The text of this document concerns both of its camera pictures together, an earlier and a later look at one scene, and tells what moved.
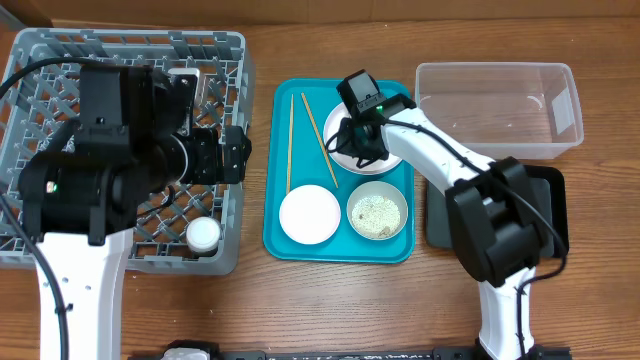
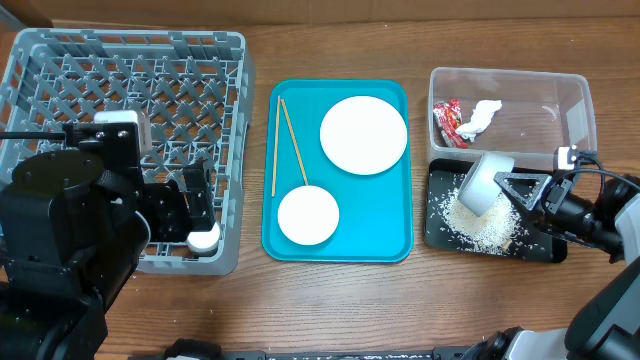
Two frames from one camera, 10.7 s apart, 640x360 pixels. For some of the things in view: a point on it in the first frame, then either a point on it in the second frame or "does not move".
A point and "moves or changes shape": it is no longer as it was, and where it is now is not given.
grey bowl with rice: x=377 y=210 moves or changes shape
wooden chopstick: x=320 y=141 -> x=294 y=142
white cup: x=203 y=234 does not move
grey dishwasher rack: x=199 y=232 does not move
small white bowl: x=309 y=214 does not move
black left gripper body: x=202 y=164 -> x=166 y=217
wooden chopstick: x=290 y=144 -> x=276 y=151
